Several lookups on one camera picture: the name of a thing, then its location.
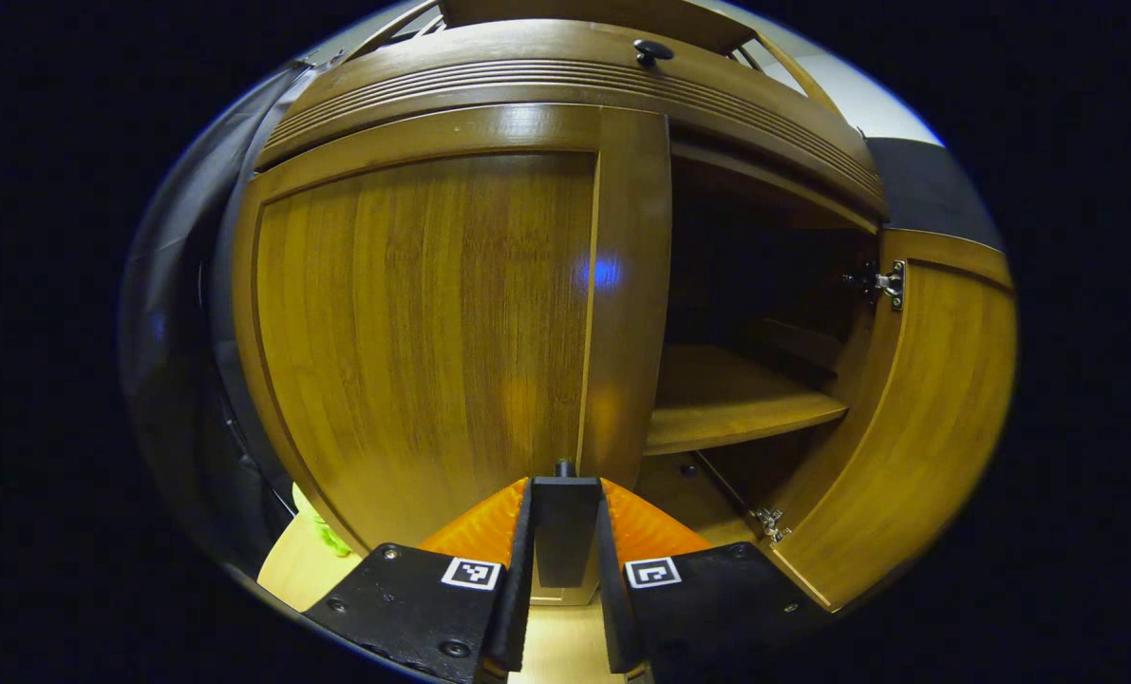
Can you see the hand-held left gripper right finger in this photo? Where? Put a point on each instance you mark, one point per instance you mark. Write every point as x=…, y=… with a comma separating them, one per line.
x=611, y=608

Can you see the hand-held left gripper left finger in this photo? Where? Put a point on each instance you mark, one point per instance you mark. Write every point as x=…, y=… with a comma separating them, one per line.
x=519, y=589

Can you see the wooden shoe cabinet door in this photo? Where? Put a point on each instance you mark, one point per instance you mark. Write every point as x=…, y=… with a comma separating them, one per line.
x=413, y=332
x=926, y=418

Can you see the wooden double-door shoe cabinet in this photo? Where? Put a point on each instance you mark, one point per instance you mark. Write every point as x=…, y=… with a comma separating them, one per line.
x=755, y=285

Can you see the metal door hinge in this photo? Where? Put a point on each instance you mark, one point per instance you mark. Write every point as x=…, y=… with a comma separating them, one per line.
x=772, y=522
x=888, y=283

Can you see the green frog toy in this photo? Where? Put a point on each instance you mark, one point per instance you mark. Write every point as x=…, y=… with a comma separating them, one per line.
x=323, y=532

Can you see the wooden inner shelf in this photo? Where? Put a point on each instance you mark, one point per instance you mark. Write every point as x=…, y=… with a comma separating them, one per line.
x=726, y=399

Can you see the wooden ridged drawer front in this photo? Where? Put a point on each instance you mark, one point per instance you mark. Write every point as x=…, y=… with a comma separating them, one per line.
x=489, y=47

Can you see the round black drawer knob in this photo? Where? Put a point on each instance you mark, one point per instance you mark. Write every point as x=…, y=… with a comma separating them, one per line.
x=653, y=49

